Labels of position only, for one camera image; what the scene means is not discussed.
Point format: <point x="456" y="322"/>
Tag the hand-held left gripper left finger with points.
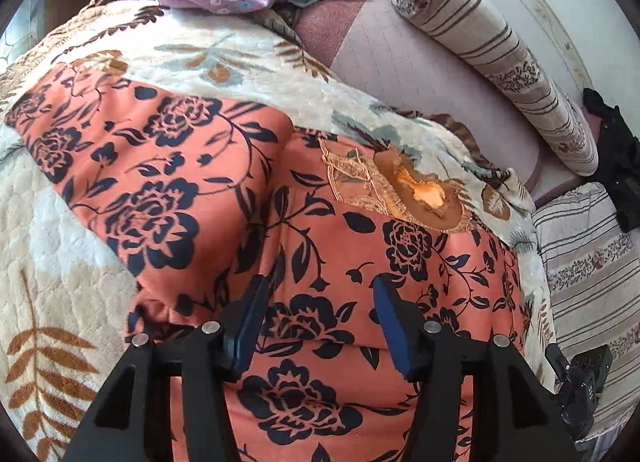
<point x="250" y="337"/>

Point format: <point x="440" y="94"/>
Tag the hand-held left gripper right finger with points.
<point x="395" y="327"/>

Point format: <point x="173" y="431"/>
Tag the orange floral garment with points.
<point x="200" y="166"/>

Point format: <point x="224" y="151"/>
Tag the striped floral pillow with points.
<point x="590" y="262"/>

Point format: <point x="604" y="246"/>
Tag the black device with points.
<point x="617" y="151"/>

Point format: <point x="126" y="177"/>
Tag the cream leaf-print blanket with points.
<point x="280" y="76"/>

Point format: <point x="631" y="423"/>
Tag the pink mattress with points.
<point x="400" y="61"/>

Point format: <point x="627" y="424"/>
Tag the striped bolster pillow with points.
<point x="475" y="36"/>

